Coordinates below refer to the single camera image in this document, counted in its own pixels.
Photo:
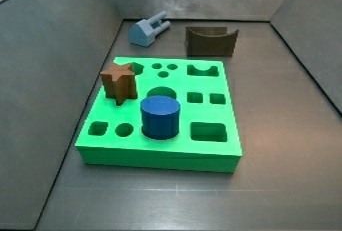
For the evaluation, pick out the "light blue three-prong object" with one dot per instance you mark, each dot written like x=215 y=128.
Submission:
x=145 y=29

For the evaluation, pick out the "dark brown curved fixture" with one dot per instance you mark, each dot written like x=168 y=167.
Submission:
x=209 y=41

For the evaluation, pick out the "dark blue cylinder block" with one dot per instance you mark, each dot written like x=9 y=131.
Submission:
x=160 y=112

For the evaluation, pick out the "brown star-shaped block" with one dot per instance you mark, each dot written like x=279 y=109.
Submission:
x=118 y=82

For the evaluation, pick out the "green shape-sorter base block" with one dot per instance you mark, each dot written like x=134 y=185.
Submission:
x=207 y=144

